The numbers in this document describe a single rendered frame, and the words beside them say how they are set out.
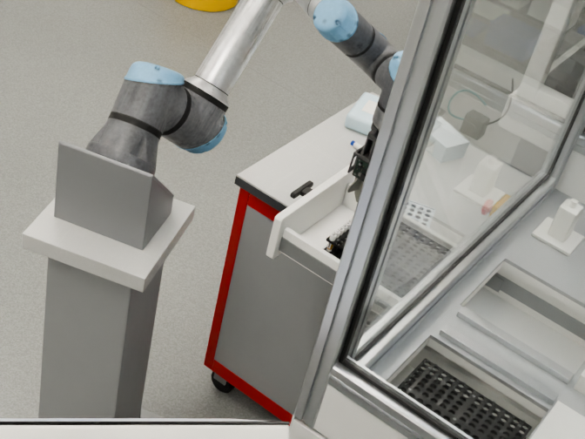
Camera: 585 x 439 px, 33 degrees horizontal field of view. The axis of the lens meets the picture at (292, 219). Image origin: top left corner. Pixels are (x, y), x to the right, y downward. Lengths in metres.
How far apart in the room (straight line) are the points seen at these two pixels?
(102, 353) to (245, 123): 1.84
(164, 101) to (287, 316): 0.71
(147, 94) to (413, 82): 0.96
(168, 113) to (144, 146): 0.09
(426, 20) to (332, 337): 0.52
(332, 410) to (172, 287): 1.67
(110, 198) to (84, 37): 2.35
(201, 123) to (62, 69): 2.02
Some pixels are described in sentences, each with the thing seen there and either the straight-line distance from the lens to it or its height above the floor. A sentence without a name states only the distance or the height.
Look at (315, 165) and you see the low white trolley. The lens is 2.47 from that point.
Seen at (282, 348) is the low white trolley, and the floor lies 0.33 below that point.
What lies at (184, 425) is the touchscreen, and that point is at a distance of 1.24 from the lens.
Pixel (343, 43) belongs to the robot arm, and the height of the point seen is 1.30.
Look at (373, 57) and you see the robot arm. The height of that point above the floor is 1.26.
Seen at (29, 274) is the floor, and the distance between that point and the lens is 3.17.
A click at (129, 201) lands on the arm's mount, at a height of 0.88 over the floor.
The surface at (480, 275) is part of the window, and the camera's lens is 1.30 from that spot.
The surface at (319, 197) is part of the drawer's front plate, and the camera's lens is 2.10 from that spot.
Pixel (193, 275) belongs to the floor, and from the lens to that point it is 3.22.
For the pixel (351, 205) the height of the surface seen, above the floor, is 0.85.
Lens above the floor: 2.15
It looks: 38 degrees down
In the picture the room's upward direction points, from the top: 14 degrees clockwise
